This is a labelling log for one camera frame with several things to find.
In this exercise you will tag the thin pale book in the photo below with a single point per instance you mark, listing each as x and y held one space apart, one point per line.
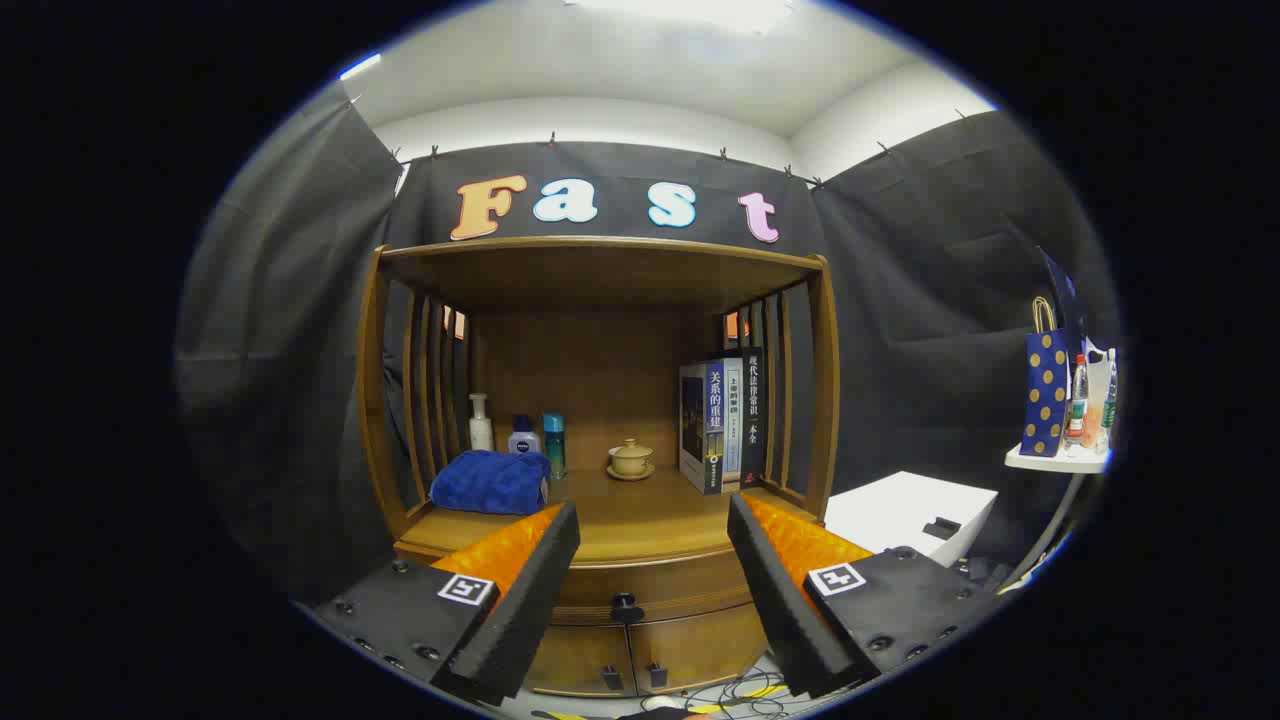
733 420

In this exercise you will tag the white side shelf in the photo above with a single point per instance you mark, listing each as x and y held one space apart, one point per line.
1050 460

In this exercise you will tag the white drawer unit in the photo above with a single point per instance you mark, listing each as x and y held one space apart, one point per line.
900 510

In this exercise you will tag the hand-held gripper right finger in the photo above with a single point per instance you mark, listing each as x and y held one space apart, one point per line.
775 590

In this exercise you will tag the blue gold-dotted gift bag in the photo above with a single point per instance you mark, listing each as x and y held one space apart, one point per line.
1045 395

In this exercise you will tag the wooden cabinet door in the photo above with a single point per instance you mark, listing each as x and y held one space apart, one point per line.
580 660
700 645

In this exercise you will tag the beige lidded tea cup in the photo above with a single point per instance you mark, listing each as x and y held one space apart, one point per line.
631 460

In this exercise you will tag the white pump bottle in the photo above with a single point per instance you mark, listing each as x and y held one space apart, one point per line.
481 430

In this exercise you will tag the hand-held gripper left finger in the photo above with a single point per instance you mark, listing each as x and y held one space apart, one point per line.
530 600

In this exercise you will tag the white lotion bottle blue cap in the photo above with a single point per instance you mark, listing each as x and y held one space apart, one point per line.
523 441

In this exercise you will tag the wooden countertop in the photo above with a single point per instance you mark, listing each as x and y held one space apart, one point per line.
640 510

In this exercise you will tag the red label water bottle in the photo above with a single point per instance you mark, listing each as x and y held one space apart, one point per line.
1077 400

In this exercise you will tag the book with dark photo cover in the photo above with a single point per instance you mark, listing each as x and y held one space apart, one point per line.
695 425

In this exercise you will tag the blue folded towel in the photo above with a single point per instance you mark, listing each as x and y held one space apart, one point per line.
490 482

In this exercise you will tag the teal clear bottle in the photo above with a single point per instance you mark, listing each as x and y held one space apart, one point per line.
554 445

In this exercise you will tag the wooden cabinet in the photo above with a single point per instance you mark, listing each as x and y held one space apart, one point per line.
600 370

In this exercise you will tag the wooden drawer with black knob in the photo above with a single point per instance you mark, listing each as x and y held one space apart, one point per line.
650 580

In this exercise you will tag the green label water bottle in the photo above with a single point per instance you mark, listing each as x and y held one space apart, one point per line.
1108 405

